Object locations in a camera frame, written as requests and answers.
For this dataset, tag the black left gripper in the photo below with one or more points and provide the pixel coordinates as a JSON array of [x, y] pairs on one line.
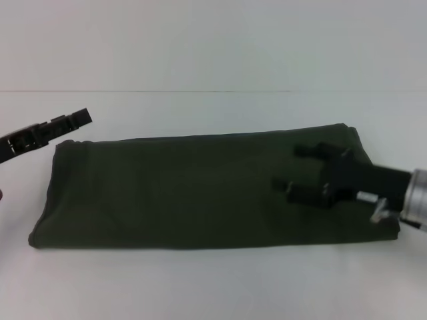
[[18, 143]]

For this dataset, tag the dark green t-shirt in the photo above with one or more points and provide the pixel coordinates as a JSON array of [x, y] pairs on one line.
[[166, 193]]

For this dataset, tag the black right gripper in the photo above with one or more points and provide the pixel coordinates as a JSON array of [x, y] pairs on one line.
[[363, 180]]

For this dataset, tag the silver right gripper knob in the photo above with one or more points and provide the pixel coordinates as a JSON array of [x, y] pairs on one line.
[[379, 211]]

